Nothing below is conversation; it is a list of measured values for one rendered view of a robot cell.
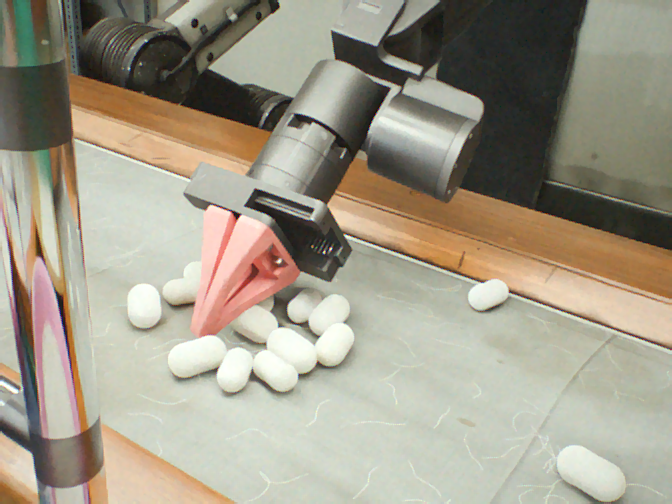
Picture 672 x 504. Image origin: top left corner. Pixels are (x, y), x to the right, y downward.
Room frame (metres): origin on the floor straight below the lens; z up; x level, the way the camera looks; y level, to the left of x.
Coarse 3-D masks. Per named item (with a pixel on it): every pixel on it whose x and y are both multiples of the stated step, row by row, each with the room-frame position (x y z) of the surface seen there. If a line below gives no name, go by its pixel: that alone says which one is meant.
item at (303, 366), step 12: (276, 336) 0.37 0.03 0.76; (288, 336) 0.37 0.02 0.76; (300, 336) 0.38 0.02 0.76; (276, 348) 0.37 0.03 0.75; (288, 348) 0.36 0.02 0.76; (300, 348) 0.36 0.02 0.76; (312, 348) 0.37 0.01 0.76; (288, 360) 0.36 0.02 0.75; (300, 360) 0.36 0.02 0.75; (312, 360) 0.36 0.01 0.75; (300, 372) 0.36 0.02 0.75
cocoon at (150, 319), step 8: (136, 288) 0.41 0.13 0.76; (144, 288) 0.41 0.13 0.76; (152, 288) 0.42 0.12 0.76; (128, 296) 0.41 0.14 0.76; (136, 296) 0.40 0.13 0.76; (144, 296) 0.40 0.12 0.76; (152, 296) 0.41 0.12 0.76; (128, 304) 0.40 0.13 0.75; (136, 304) 0.40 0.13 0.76; (144, 304) 0.40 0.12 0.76; (152, 304) 0.40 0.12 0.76; (128, 312) 0.40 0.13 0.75; (136, 312) 0.39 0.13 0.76; (144, 312) 0.39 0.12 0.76; (152, 312) 0.40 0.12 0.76; (160, 312) 0.40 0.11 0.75; (136, 320) 0.39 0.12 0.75; (144, 320) 0.39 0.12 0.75; (152, 320) 0.39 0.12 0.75
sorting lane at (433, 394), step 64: (128, 192) 0.61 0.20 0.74; (0, 256) 0.48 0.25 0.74; (128, 256) 0.49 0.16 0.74; (192, 256) 0.50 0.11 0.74; (384, 256) 0.53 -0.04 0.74; (0, 320) 0.39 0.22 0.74; (128, 320) 0.41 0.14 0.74; (384, 320) 0.43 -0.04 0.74; (448, 320) 0.44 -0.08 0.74; (512, 320) 0.45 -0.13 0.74; (576, 320) 0.46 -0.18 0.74; (128, 384) 0.34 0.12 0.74; (192, 384) 0.35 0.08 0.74; (256, 384) 0.35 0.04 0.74; (320, 384) 0.36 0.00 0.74; (384, 384) 0.36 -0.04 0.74; (448, 384) 0.37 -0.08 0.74; (512, 384) 0.37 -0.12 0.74; (576, 384) 0.38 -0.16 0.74; (640, 384) 0.39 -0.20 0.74; (192, 448) 0.29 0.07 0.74; (256, 448) 0.30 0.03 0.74; (320, 448) 0.30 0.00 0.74; (384, 448) 0.31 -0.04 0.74; (448, 448) 0.31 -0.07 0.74; (512, 448) 0.31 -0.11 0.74; (640, 448) 0.32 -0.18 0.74
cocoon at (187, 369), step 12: (180, 348) 0.35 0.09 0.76; (192, 348) 0.35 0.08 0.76; (204, 348) 0.36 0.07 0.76; (216, 348) 0.36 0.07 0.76; (168, 360) 0.35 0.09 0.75; (180, 360) 0.35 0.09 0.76; (192, 360) 0.35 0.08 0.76; (204, 360) 0.35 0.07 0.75; (216, 360) 0.36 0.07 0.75; (180, 372) 0.34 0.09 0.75; (192, 372) 0.35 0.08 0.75
